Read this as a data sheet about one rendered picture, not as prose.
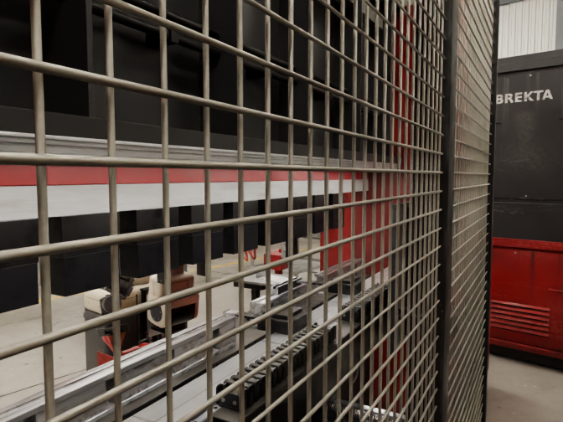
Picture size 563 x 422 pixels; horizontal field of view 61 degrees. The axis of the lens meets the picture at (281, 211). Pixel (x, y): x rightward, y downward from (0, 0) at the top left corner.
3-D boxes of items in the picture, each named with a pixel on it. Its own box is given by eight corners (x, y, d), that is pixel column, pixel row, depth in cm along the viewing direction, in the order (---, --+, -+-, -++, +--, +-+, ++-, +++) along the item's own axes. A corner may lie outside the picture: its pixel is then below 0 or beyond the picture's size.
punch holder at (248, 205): (237, 246, 166) (237, 198, 164) (258, 248, 162) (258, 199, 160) (211, 252, 153) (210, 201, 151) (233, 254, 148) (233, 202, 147)
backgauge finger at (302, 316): (236, 311, 152) (236, 296, 152) (310, 324, 140) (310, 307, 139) (214, 321, 142) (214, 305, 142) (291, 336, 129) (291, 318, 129)
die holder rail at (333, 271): (352, 274, 263) (352, 257, 262) (362, 275, 260) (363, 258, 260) (313, 294, 219) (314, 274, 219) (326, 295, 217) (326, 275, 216)
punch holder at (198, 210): (201, 254, 148) (201, 202, 147) (224, 256, 144) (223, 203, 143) (168, 262, 135) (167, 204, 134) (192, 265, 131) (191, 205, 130)
